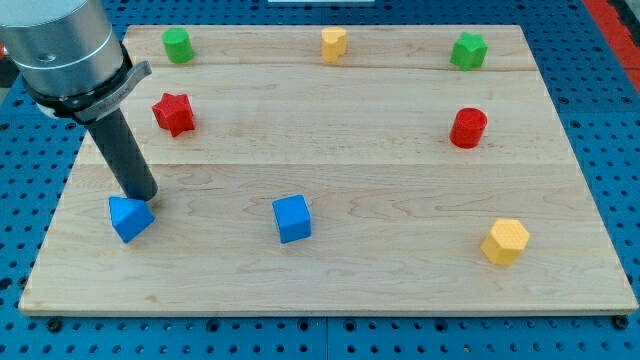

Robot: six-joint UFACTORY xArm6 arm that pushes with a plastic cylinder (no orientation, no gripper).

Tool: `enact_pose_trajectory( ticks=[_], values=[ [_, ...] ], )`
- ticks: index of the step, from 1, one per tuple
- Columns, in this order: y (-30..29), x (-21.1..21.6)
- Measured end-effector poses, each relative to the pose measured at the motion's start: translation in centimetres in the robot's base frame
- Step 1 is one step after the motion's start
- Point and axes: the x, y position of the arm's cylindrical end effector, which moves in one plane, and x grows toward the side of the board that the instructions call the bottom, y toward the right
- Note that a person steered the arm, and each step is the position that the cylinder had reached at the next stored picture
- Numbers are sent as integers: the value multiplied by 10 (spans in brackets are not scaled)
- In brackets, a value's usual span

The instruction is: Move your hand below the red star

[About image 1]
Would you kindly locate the grey clamp mount flange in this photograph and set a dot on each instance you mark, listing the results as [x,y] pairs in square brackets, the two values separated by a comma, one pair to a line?
[92,105]

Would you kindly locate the red star block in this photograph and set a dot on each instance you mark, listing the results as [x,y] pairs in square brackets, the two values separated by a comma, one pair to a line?
[174,113]

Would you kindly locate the yellow heart block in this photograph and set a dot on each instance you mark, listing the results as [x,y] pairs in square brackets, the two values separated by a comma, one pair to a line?
[333,43]

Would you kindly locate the green cylinder block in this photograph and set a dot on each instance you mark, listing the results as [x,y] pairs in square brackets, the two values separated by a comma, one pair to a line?
[177,45]

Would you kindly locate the blue triangle block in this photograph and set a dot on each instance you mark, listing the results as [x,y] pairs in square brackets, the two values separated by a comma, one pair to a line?
[129,217]

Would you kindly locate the green star block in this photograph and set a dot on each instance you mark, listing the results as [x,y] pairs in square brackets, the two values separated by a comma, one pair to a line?
[469,51]

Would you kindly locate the red cylinder block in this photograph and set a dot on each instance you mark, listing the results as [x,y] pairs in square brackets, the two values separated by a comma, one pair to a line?
[468,127]

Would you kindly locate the yellow hexagon block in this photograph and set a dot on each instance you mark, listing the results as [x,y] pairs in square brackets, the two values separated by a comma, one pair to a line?
[505,242]

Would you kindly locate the wooden board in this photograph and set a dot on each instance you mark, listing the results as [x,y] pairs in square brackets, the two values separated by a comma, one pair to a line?
[398,211]

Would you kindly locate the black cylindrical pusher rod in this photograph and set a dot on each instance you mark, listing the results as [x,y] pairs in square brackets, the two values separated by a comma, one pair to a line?
[119,148]

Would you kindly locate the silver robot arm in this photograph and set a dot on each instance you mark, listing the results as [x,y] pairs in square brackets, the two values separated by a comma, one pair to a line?
[74,66]

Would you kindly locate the blue cube block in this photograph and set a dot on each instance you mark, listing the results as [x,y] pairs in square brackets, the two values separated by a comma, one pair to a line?
[293,218]

